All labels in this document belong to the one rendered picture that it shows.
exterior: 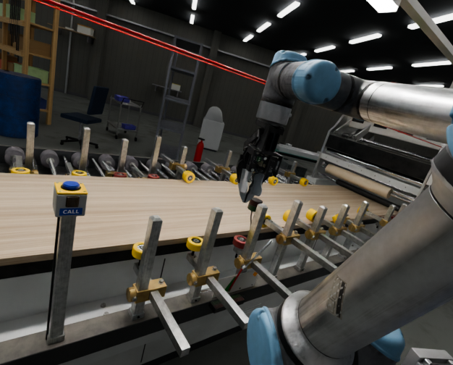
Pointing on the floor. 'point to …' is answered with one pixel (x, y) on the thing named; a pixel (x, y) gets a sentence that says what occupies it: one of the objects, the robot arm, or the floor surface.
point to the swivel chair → (96, 105)
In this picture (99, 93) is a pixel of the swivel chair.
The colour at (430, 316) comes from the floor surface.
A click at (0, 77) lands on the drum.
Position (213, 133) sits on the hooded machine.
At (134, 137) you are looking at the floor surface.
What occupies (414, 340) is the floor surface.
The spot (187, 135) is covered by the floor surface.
